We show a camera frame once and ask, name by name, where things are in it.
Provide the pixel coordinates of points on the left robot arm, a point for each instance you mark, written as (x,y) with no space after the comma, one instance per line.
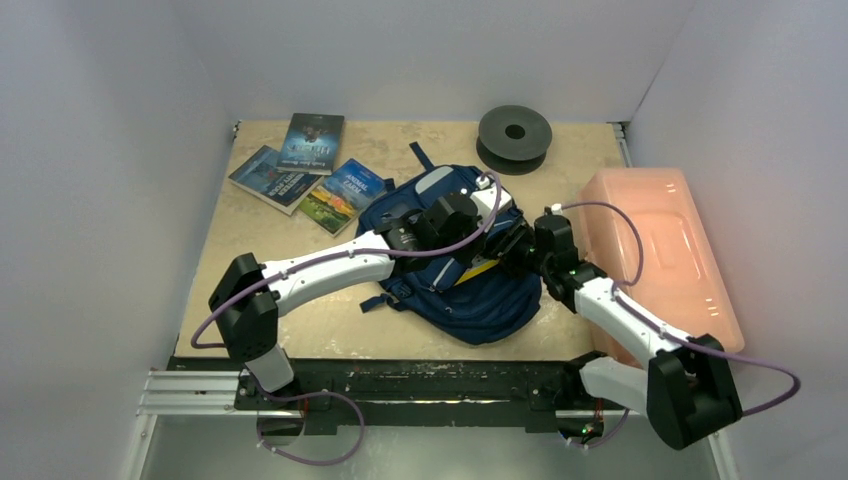
(251,297)

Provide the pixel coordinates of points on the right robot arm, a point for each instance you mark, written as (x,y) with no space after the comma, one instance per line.
(682,384)

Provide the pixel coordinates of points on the navy blue student backpack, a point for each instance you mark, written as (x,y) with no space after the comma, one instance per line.
(488,307)

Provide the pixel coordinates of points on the animal farm book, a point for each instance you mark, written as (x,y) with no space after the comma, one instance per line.
(342,196)

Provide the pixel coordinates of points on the translucent orange plastic box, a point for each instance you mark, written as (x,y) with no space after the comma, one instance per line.
(642,224)

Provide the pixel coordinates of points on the aluminium frame rail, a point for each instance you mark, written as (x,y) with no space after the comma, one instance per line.
(214,393)

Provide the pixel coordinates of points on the dark cover book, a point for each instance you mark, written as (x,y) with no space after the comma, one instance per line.
(311,143)

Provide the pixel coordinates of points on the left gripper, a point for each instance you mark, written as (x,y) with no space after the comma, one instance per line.
(466,258)

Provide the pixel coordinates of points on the dark grey filament spool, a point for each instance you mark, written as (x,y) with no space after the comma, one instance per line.
(513,139)

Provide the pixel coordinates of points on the colourful crayon box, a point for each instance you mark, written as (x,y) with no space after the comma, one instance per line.
(478,268)

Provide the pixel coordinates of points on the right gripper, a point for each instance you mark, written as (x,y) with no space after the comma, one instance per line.
(520,253)

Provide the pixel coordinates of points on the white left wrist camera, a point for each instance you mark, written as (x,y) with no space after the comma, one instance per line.
(488,197)

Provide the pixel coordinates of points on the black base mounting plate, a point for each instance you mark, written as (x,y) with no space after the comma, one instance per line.
(331,393)

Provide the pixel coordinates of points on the blue cover book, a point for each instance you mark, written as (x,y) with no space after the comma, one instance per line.
(261,177)

